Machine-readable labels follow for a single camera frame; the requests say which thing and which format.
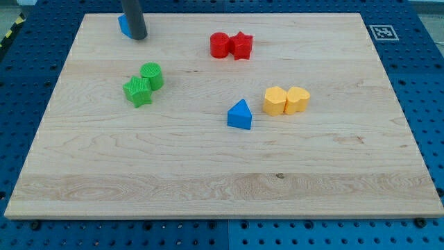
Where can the grey cylindrical robot arm stick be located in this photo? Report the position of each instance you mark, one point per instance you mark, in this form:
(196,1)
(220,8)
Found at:
(135,19)

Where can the blue triangle block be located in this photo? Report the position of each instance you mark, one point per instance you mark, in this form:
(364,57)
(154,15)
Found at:
(240,116)

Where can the light wooden board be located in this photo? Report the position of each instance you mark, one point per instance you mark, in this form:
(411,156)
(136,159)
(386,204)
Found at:
(349,155)

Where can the yellow hexagon block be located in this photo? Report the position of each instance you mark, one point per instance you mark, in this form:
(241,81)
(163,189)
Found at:
(274,101)

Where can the yellow heart block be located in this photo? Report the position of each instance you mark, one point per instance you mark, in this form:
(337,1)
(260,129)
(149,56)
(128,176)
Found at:
(297,100)

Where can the red star block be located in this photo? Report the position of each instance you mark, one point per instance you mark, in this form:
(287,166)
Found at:
(241,45)

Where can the red cylinder block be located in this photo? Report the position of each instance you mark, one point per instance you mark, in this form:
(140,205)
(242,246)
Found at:
(219,45)

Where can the green cylinder block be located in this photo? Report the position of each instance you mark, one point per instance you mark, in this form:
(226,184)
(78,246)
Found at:
(153,72)

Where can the green star block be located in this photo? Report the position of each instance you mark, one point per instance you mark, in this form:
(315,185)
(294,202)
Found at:
(138,91)

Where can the blue block behind stick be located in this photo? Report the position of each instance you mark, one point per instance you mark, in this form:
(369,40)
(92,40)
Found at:
(124,27)

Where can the white fiducial marker tag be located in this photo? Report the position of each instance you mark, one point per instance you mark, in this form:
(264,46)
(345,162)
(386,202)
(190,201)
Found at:
(383,32)

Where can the yellow black hazard tape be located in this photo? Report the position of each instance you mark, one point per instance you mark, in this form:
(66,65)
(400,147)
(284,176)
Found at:
(13,32)

